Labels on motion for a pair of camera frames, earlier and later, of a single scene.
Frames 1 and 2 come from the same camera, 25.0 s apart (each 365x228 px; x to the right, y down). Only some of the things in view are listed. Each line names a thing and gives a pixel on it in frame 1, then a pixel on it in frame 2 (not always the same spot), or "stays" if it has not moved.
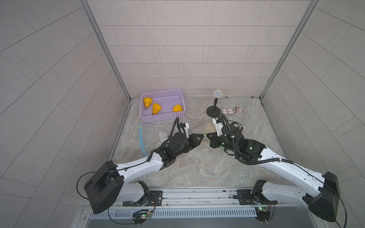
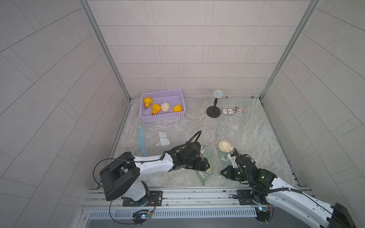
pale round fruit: (209, 128) to (165, 107)
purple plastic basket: (163, 104) stays
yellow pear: (147, 100) stays
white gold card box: (228, 111) stays
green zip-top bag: (209, 128) to (216, 154)
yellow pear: (156, 108) stays
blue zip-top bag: (152, 136) stays
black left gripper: (193, 142) to (197, 166)
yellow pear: (177, 108) stays
